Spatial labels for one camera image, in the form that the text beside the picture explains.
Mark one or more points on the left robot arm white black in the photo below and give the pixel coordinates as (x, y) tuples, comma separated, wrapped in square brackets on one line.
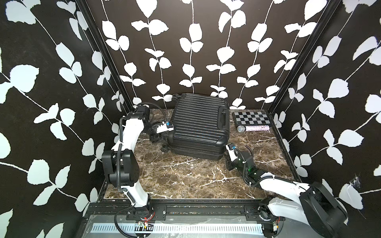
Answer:
[(120, 165)]

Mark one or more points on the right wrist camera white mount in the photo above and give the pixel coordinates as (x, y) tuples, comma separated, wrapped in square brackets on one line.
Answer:
[(231, 151)]

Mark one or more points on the black ribbed hard-shell suitcase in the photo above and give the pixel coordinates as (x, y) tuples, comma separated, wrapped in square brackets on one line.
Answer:
[(201, 127)]

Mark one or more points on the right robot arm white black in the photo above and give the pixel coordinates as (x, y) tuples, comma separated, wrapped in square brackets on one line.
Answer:
[(335, 215)]

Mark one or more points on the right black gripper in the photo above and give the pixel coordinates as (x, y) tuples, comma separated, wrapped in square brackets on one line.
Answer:
[(229, 166)]

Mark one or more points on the white slotted cable duct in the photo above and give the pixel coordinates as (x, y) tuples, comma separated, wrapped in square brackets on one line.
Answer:
[(160, 228)]

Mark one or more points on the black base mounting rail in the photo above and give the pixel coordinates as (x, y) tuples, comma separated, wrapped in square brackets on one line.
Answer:
[(205, 208)]

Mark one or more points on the black white checkerboard plate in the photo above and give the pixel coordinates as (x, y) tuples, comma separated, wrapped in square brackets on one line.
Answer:
[(251, 118)]

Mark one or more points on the glittery pink cylinder tube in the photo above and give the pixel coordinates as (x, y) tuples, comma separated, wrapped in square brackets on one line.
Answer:
[(243, 128)]

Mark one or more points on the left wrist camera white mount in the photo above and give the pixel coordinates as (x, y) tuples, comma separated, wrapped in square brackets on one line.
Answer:
[(165, 126)]

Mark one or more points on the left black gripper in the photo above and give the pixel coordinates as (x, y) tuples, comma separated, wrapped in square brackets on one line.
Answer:
[(156, 138)]

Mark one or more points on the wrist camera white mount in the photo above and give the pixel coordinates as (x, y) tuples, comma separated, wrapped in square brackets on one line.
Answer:
[(231, 151), (165, 126)]

